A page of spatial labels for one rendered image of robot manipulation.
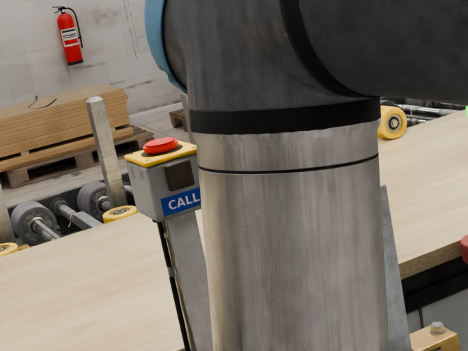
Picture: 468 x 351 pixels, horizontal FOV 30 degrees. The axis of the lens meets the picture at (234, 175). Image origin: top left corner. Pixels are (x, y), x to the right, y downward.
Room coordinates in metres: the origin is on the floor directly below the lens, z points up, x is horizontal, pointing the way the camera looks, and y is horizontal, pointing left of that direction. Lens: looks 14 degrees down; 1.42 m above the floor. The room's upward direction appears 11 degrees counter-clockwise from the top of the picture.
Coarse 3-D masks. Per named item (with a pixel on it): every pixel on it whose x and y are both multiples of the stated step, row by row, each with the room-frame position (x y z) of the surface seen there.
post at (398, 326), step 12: (384, 192) 1.06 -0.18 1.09; (384, 204) 1.06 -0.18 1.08; (384, 216) 1.06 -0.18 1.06; (384, 228) 1.06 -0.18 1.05; (384, 240) 1.06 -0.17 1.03; (384, 252) 1.05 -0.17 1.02; (396, 252) 1.06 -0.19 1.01; (384, 264) 1.05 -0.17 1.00; (396, 264) 1.06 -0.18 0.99; (396, 276) 1.06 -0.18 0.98; (396, 288) 1.06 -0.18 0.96; (396, 300) 1.06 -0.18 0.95; (396, 312) 1.06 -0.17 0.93; (396, 324) 1.05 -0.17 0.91; (396, 336) 1.05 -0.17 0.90; (408, 336) 1.06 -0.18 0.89; (396, 348) 1.05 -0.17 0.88; (408, 348) 1.06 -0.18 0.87
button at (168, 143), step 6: (162, 138) 0.98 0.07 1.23; (168, 138) 0.98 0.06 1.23; (174, 138) 0.97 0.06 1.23; (150, 144) 0.96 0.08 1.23; (156, 144) 0.95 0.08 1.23; (162, 144) 0.95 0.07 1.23; (168, 144) 0.95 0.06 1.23; (174, 144) 0.96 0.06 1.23; (144, 150) 0.96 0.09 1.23; (150, 150) 0.95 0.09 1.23; (156, 150) 0.95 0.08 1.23; (162, 150) 0.95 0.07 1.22; (168, 150) 0.95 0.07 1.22
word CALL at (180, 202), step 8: (184, 192) 0.94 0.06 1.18; (192, 192) 0.94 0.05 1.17; (200, 192) 0.94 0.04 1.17; (168, 200) 0.93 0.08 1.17; (176, 200) 0.93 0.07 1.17; (184, 200) 0.93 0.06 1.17; (192, 200) 0.94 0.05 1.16; (200, 200) 0.94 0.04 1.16; (168, 208) 0.93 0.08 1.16; (176, 208) 0.93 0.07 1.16; (184, 208) 0.93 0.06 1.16
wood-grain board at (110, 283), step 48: (384, 144) 2.07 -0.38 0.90; (432, 144) 1.98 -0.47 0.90; (432, 192) 1.62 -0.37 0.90; (96, 240) 1.75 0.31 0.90; (144, 240) 1.68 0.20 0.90; (432, 240) 1.36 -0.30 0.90; (0, 288) 1.56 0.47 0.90; (48, 288) 1.51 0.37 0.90; (96, 288) 1.46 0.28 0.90; (144, 288) 1.41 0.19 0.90; (0, 336) 1.32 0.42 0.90; (48, 336) 1.28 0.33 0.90; (96, 336) 1.24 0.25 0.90; (144, 336) 1.21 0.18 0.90
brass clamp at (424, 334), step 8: (424, 328) 1.12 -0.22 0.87; (416, 336) 1.10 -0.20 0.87; (424, 336) 1.09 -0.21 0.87; (432, 336) 1.09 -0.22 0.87; (440, 336) 1.08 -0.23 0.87; (448, 336) 1.08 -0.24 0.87; (456, 336) 1.08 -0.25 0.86; (416, 344) 1.08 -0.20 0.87; (424, 344) 1.07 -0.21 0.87; (432, 344) 1.07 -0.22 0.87; (440, 344) 1.07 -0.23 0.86; (448, 344) 1.08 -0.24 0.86; (456, 344) 1.08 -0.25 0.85
